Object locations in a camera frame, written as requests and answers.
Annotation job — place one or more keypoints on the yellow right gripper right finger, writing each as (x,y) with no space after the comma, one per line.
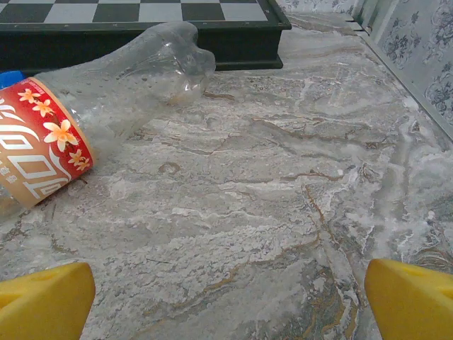
(414,304)

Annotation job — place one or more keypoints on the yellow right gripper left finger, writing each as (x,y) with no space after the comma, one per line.
(42,304)

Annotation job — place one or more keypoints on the clear bottle red flower label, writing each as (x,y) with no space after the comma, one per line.
(117,88)

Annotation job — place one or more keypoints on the clear bottle blue label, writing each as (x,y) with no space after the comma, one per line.
(10,76)

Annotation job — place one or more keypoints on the dark green chessboard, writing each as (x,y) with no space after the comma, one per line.
(106,39)

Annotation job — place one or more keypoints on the aluminium side frame rail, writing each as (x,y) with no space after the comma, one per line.
(400,78)

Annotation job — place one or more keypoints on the aluminium corner frame post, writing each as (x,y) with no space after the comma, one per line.
(368,14)

